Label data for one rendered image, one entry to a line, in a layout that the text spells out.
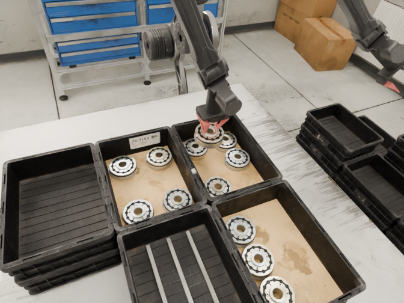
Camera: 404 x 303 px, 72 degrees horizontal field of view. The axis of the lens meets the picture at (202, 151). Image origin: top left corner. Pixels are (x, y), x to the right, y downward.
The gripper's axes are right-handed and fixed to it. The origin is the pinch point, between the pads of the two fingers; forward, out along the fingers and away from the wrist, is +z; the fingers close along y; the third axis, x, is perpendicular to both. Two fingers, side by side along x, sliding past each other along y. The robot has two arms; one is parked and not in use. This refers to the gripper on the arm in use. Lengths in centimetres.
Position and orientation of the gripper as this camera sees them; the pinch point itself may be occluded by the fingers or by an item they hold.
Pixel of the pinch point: (210, 129)
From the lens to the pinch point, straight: 97.4
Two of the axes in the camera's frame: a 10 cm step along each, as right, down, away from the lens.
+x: -4.7, -6.9, 5.5
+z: -1.1, 6.6, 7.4
